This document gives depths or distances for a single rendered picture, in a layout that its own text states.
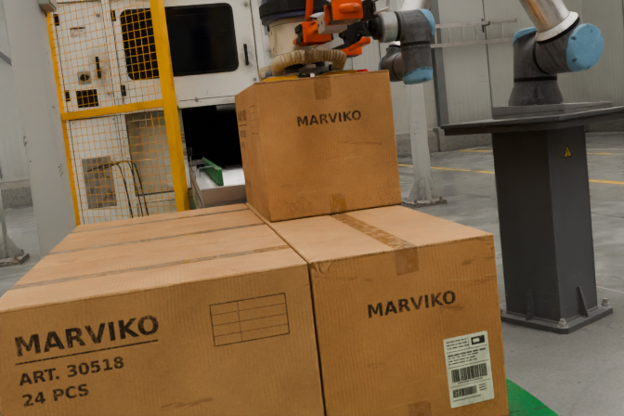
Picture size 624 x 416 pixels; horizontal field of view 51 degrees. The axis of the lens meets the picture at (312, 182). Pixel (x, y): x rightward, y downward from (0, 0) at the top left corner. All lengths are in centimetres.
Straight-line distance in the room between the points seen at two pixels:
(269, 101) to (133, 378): 88
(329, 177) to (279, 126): 21
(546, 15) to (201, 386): 159
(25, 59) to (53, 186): 59
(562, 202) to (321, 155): 95
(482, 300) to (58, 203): 227
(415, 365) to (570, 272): 120
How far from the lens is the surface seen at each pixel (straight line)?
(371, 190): 194
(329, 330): 134
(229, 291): 129
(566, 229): 248
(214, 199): 251
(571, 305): 254
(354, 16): 161
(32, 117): 327
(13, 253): 558
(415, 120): 569
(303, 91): 189
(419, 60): 202
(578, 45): 231
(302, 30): 194
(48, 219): 328
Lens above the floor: 82
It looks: 5 degrees down
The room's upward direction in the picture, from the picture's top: 6 degrees counter-clockwise
